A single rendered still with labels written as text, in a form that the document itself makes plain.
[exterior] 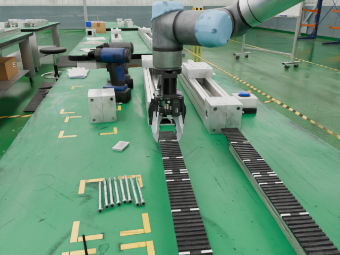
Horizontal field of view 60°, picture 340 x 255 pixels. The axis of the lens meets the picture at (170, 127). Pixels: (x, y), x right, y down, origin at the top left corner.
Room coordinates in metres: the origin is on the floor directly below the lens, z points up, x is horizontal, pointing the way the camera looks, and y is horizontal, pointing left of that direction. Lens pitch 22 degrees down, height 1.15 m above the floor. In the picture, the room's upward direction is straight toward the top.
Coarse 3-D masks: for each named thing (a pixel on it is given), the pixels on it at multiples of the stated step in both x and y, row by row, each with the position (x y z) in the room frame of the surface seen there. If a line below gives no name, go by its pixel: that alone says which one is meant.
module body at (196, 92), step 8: (184, 80) 1.39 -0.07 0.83; (192, 80) 1.22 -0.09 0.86; (208, 80) 1.22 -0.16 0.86; (184, 88) 1.38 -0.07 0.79; (192, 88) 1.19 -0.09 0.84; (200, 88) 1.10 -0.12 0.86; (208, 88) 1.20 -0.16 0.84; (216, 88) 1.10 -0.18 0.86; (192, 96) 1.17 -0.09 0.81; (200, 96) 1.01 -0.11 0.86; (208, 96) 0.99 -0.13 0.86; (216, 96) 1.08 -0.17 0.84; (224, 96) 0.99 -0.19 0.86; (200, 104) 1.01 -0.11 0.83; (200, 112) 1.00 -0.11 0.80
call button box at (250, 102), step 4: (236, 96) 1.08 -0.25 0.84; (240, 96) 1.07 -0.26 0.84; (244, 96) 1.07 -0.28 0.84; (248, 96) 1.07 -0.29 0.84; (252, 96) 1.08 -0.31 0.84; (240, 100) 1.04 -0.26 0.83; (244, 100) 1.05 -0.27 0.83; (248, 100) 1.05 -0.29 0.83; (252, 100) 1.05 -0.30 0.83; (256, 100) 1.05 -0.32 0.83; (244, 104) 1.05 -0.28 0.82; (248, 104) 1.05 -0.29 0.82; (252, 104) 1.05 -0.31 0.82; (256, 104) 1.05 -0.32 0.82; (244, 108) 1.05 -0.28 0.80; (248, 108) 1.05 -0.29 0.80; (252, 108) 1.05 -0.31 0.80; (256, 108) 1.05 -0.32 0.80; (244, 112) 1.05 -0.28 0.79; (248, 112) 1.05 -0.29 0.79; (252, 112) 1.05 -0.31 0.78; (256, 112) 1.05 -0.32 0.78
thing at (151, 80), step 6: (144, 72) 1.39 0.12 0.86; (144, 78) 1.29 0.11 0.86; (150, 78) 1.27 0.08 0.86; (156, 78) 1.38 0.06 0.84; (144, 84) 1.37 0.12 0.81; (150, 84) 1.16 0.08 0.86; (156, 84) 1.27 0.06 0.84; (150, 90) 1.07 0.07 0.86; (150, 96) 0.99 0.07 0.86; (162, 120) 0.97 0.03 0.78; (168, 120) 0.97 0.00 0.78
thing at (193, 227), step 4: (184, 224) 0.40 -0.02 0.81; (188, 224) 0.40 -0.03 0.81; (192, 224) 0.40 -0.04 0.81; (196, 224) 0.40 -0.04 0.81; (200, 224) 0.40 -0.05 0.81; (176, 228) 0.39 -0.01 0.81; (180, 228) 0.39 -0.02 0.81; (184, 228) 0.39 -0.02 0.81; (188, 228) 0.39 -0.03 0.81; (192, 228) 0.39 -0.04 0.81; (196, 228) 0.39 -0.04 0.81; (200, 228) 0.39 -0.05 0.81; (204, 228) 0.39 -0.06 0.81; (176, 232) 0.38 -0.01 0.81; (180, 232) 0.38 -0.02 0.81; (184, 232) 0.38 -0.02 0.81; (188, 232) 0.38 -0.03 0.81
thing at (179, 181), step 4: (168, 180) 0.54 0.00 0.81; (172, 180) 0.54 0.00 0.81; (176, 180) 0.54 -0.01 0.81; (180, 180) 0.54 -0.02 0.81; (184, 180) 0.54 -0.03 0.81; (188, 180) 0.54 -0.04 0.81; (168, 184) 0.52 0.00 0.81; (172, 184) 0.52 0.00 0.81; (176, 184) 0.52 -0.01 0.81; (180, 184) 0.53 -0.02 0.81
